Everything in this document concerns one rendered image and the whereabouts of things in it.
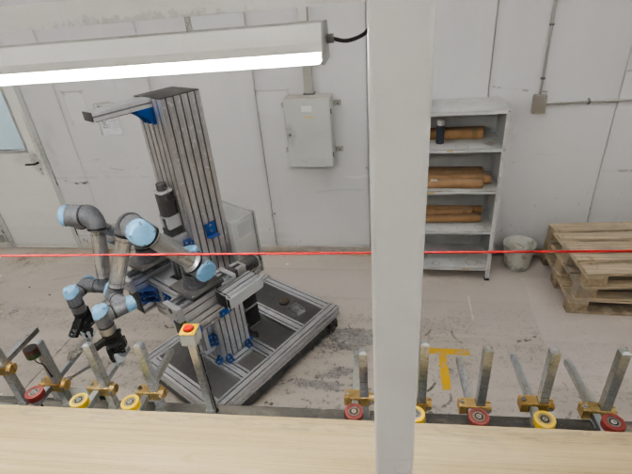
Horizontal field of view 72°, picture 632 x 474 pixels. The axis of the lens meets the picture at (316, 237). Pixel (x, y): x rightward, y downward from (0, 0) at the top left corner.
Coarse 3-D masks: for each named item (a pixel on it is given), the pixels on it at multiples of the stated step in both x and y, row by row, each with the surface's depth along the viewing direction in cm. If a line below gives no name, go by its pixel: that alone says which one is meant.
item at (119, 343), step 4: (116, 332) 209; (120, 332) 211; (112, 336) 207; (116, 336) 209; (120, 336) 210; (124, 336) 216; (112, 340) 211; (116, 340) 211; (120, 340) 211; (124, 340) 215; (108, 344) 211; (112, 344) 211; (116, 344) 210; (120, 344) 210; (124, 344) 216; (108, 348) 210; (112, 348) 210; (116, 348) 210; (120, 348) 212; (124, 348) 212; (112, 352) 211; (116, 352) 213; (120, 352) 212; (124, 352) 213
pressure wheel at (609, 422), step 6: (606, 414) 171; (612, 414) 170; (600, 420) 171; (606, 420) 168; (612, 420) 168; (618, 420) 168; (606, 426) 167; (612, 426) 166; (618, 426) 166; (624, 426) 166
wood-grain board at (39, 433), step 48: (0, 432) 187; (48, 432) 185; (96, 432) 183; (144, 432) 181; (192, 432) 179; (240, 432) 177; (288, 432) 176; (336, 432) 174; (432, 432) 171; (480, 432) 169; (528, 432) 167; (576, 432) 166; (624, 432) 164
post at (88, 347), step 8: (88, 344) 198; (88, 352) 199; (96, 352) 202; (88, 360) 202; (96, 360) 202; (96, 368) 204; (96, 376) 207; (104, 376) 208; (104, 384) 209; (112, 400) 214
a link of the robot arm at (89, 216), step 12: (84, 216) 225; (96, 216) 227; (96, 228) 226; (96, 240) 229; (96, 252) 230; (96, 264) 232; (108, 264) 235; (96, 276) 235; (108, 276) 235; (96, 288) 235
